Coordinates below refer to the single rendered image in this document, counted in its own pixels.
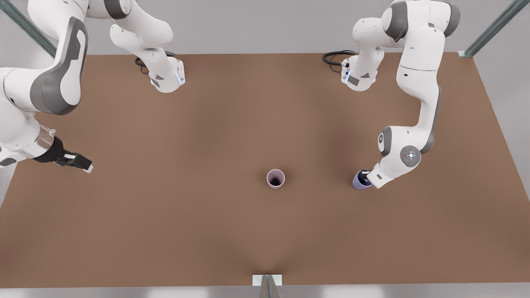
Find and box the purple cup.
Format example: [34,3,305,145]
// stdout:
[352,169,373,190]

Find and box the pink cup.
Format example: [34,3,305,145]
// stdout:
[267,169,285,190]

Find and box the black cable loop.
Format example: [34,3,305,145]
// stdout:
[323,50,357,73]
[135,51,176,75]

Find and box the silver frame post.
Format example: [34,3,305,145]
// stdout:
[458,0,530,58]
[253,274,283,298]
[0,0,57,58]

